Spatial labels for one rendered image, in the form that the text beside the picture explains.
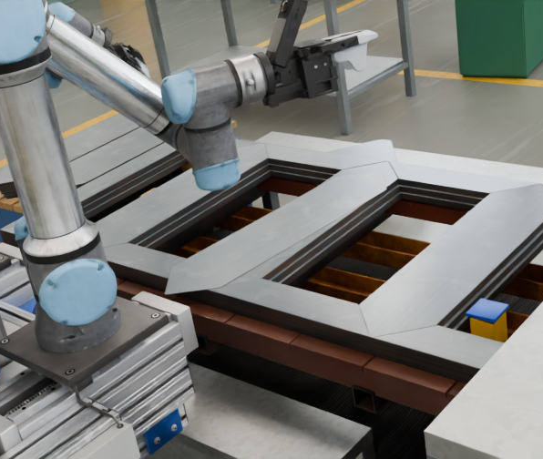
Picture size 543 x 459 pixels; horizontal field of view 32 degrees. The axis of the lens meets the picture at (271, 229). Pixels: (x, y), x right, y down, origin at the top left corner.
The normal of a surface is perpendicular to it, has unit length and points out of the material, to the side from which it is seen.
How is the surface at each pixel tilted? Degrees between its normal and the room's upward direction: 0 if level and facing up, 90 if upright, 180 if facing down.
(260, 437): 0
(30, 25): 83
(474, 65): 90
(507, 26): 90
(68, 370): 0
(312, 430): 0
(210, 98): 90
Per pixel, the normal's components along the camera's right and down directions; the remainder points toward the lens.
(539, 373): -0.16, -0.89
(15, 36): 0.36, 0.22
